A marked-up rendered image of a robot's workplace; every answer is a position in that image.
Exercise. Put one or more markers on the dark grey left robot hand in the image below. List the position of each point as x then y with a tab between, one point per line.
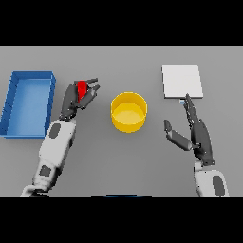
71	100

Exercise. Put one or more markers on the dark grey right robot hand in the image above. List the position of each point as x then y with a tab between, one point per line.
196	133

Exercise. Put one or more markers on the red beaker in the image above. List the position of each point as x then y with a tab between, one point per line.
82	88

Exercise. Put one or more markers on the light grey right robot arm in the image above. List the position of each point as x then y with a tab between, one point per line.
210	182

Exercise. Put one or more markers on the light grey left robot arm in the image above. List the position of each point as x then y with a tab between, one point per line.
52	152

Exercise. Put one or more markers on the pale square scale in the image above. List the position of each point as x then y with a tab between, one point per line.
182	81

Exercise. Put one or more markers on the yellow bowl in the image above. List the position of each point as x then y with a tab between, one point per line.
128	115

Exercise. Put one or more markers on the blue tray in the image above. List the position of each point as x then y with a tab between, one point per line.
30	104

